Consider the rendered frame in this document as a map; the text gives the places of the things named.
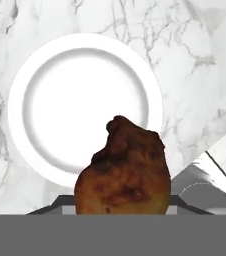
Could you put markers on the brown chicken drumstick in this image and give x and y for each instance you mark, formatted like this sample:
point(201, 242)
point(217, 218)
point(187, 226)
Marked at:
point(125, 176)

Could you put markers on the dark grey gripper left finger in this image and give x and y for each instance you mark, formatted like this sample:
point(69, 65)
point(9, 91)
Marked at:
point(60, 206)

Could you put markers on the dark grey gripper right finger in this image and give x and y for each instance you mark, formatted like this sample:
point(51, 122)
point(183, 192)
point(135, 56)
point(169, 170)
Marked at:
point(181, 206)

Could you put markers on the white cupboard door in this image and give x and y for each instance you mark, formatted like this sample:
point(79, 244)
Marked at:
point(223, 160)

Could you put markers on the white round plate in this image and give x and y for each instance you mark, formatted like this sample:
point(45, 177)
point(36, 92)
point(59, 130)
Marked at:
point(68, 110)

